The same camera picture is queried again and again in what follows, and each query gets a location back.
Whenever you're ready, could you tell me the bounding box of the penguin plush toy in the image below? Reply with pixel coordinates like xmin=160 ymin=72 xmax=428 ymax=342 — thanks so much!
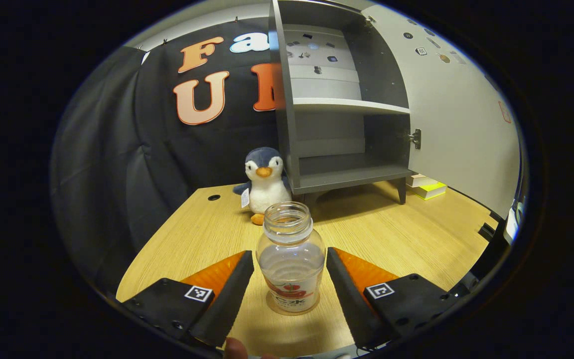
xmin=232 ymin=147 xmax=293 ymax=226

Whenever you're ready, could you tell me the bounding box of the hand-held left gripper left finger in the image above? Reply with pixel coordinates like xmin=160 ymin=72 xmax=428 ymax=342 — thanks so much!
xmin=120 ymin=250 xmax=255 ymax=348

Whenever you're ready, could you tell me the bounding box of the black stand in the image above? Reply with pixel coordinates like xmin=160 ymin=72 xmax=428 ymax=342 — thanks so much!
xmin=477 ymin=222 xmax=499 ymax=242

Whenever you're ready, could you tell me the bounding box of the white cabinet shelf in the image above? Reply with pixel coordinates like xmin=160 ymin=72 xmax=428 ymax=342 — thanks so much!
xmin=292 ymin=97 xmax=411 ymax=115

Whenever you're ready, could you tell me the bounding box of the white-edged book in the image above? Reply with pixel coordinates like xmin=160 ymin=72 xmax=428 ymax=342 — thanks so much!
xmin=407 ymin=174 xmax=439 ymax=188

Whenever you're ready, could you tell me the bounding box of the yellow-edged book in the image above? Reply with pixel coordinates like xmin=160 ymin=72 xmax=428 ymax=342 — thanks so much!
xmin=412 ymin=182 xmax=448 ymax=201

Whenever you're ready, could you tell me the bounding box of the black backdrop cloth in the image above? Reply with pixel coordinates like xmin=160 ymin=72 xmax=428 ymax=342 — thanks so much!
xmin=50 ymin=17 xmax=287 ymax=295

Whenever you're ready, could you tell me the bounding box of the clear plastic bottle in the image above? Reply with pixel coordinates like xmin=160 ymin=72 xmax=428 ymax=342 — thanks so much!
xmin=256 ymin=201 xmax=326 ymax=316

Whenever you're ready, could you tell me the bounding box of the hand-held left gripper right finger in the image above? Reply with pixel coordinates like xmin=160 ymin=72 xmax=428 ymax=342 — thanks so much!
xmin=326 ymin=247 xmax=469 ymax=350

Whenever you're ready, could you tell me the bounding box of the white cabinet door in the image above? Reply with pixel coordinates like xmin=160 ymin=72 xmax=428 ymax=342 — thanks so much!
xmin=362 ymin=4 xmax=522 ymax=220

